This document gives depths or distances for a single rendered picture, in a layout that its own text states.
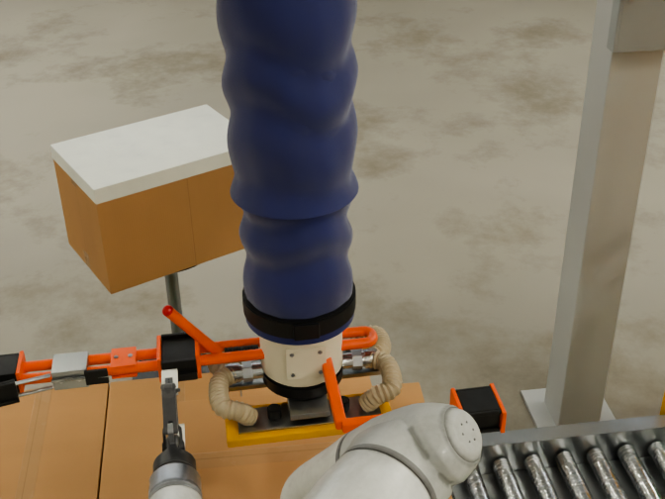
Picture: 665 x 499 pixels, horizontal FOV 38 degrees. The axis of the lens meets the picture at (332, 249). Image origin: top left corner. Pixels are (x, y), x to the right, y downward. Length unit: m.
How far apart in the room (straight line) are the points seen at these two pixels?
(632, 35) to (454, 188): 2.47
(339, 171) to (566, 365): 1.96
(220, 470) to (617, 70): 1.63
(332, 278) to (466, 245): 2.93
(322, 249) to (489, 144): 4.00
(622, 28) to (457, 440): 1.91
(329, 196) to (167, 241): 1.67
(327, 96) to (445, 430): 0.69
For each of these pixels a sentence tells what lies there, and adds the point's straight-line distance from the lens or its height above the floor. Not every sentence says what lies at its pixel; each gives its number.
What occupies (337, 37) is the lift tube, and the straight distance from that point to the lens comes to 1.60.
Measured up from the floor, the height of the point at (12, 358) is 1.26.
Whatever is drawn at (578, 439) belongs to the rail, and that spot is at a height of 0.58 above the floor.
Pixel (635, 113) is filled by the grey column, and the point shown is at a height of 1.26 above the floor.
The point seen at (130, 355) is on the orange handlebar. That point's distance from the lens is 1.99.
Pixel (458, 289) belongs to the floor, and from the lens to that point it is 4.38.
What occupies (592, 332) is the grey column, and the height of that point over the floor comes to 0.45.
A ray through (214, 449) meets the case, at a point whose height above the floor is 0.94.
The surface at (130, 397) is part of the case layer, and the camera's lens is 3.01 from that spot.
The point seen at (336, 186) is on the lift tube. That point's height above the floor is 1.64.
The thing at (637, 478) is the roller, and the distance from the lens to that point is 2.79.
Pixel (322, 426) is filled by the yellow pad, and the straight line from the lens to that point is 1.97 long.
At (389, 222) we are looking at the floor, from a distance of 4.87.
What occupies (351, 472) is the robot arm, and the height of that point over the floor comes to 1.67.
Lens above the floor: 2.45
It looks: 32 degrees down
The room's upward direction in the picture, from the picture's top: 1 degrees counter-clockwise
